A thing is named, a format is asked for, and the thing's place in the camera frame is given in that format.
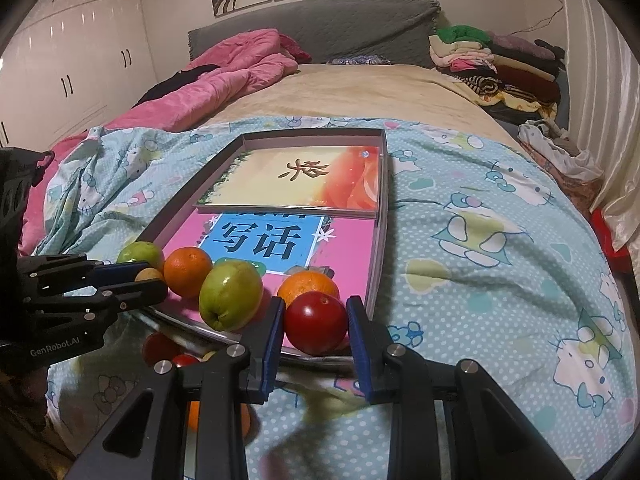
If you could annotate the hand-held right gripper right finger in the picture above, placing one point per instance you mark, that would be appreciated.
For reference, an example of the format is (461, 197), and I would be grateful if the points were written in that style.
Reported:
(362, 355)

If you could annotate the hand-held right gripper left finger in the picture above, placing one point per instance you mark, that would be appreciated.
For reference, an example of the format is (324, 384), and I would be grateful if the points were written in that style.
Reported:
(270, 355)

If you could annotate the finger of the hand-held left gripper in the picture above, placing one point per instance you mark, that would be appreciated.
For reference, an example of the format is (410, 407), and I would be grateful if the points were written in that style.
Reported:
(120, 271)
(140, 294)

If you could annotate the small yellow fruit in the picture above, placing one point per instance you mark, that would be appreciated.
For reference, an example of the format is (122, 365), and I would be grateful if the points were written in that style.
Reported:
(150, 275)

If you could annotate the green apple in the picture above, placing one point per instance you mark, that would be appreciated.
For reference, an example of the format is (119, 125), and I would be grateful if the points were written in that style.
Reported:
(140, 254)
(230, 295)

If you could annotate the orange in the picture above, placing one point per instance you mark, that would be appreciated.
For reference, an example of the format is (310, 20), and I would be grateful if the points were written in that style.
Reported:
(307, 284)
(187, 272)
(194, 417)

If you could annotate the red tomato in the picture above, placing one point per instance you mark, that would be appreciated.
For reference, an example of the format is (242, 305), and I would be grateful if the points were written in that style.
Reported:
(316, 322)

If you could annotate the shallow cardboard box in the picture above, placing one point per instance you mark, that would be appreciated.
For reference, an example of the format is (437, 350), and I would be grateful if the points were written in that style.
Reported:
(382, 230)

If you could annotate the red apple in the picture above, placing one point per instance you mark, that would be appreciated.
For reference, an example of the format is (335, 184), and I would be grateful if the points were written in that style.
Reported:
(160, 347)

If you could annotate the pink workbook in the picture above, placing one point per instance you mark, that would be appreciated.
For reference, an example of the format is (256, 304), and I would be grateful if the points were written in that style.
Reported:
(350, 250)

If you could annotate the light blue printed blanket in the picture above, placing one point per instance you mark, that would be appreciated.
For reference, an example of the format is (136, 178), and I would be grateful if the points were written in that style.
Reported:
(475, 285)

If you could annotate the beige and orange book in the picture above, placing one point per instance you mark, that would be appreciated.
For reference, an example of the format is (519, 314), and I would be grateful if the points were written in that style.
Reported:
(250, 180)

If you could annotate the white wardrobe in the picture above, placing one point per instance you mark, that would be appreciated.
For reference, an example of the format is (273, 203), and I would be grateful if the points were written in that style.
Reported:
(75, 60)

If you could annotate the black cloth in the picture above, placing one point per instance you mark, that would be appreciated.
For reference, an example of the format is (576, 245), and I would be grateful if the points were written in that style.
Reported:
(170, 85)

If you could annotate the pink quilt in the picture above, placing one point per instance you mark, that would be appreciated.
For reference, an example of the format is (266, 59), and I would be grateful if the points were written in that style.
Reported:
(235, 70)

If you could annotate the beige bed sheet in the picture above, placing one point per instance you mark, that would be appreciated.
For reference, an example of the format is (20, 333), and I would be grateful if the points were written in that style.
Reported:
(350, 90)

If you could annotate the red cloth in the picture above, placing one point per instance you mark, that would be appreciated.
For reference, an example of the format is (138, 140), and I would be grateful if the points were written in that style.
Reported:
(607, 235)

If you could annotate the floral pillow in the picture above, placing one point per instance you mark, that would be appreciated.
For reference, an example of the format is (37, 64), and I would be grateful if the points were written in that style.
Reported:
(360, 60)

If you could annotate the pile of folded clothes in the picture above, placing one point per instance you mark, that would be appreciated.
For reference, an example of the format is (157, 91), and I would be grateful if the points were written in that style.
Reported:
(500, 67)

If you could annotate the grey padded headboard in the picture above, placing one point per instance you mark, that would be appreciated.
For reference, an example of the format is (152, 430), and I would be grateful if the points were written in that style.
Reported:
(350, 30)

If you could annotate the cream curtain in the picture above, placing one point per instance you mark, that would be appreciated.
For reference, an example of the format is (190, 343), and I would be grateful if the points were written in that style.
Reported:
(605, 85)

